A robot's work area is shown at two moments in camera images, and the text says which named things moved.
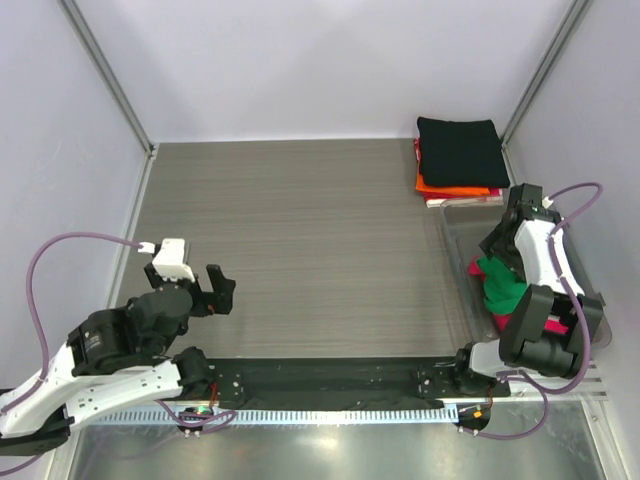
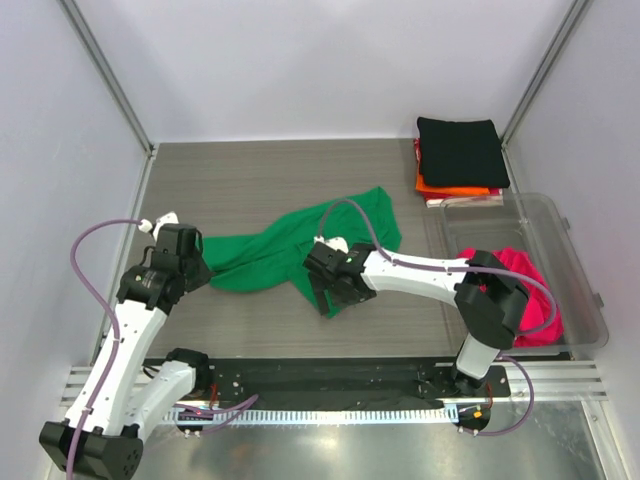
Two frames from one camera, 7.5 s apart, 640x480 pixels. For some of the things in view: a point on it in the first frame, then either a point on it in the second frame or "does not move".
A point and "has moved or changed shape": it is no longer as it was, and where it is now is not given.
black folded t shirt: (461, 154) does not move
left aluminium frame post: (109, 76) does not move
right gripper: (493, 246) to (355, 297)
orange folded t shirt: (449, 190) does not move
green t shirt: (502, 287) has moved or changed shape
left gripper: (218, 301) to (203, 274)
